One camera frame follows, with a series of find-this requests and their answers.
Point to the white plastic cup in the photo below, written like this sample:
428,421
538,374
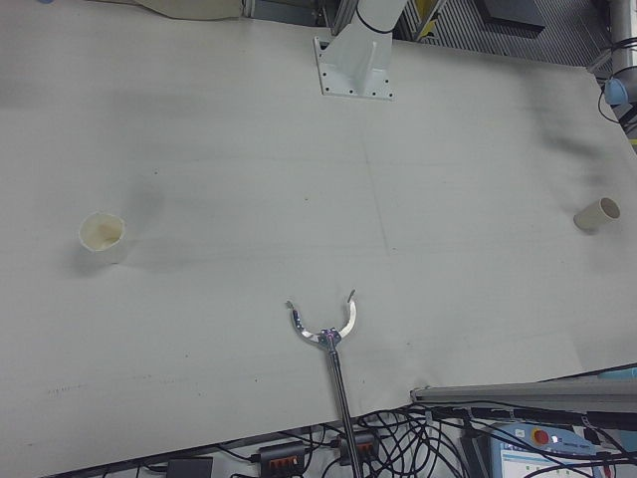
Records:
592,217
102,249

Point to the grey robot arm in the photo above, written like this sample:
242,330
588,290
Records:
625,35

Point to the metal reacher grabber tool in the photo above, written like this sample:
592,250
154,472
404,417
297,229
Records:
338,371

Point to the black box with orange terminals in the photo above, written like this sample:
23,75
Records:
365,445
281,454

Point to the small black adapter box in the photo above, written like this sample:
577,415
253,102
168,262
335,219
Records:
189,468

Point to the black power strip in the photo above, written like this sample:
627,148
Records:
527,414

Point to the black box on grating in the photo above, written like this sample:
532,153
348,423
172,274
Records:
512,12

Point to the teach pendant with red button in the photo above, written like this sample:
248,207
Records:
552,450

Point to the white pedestal with base plate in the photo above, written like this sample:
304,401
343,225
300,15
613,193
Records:
358,65

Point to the aluminium extrusion post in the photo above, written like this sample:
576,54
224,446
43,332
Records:
522,388

